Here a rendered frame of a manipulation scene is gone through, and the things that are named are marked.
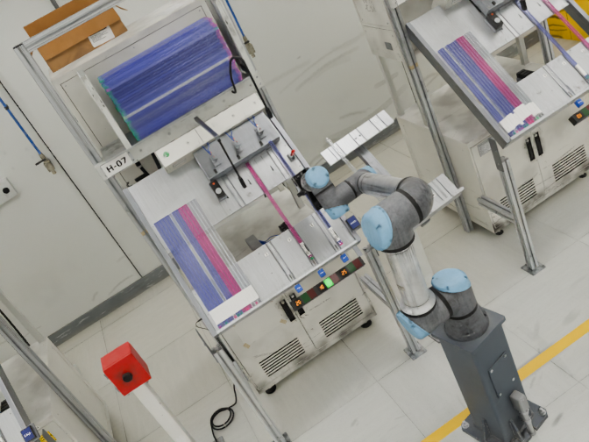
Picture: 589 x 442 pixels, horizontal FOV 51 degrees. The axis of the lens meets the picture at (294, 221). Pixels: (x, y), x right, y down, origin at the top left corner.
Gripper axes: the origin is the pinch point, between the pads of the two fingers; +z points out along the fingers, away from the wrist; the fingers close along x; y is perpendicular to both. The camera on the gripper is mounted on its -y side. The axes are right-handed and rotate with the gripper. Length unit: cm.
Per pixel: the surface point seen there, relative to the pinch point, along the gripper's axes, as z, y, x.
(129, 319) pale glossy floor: 191, -10, 111
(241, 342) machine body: 48, -43, 53
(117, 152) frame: 15, 54, 53
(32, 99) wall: 142, 132, 81
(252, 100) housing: 15.6, 43.6, -5.0
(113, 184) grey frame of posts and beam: 25, 45, 62
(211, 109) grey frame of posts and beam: 18, 50, 11
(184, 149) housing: 15, 41, 30
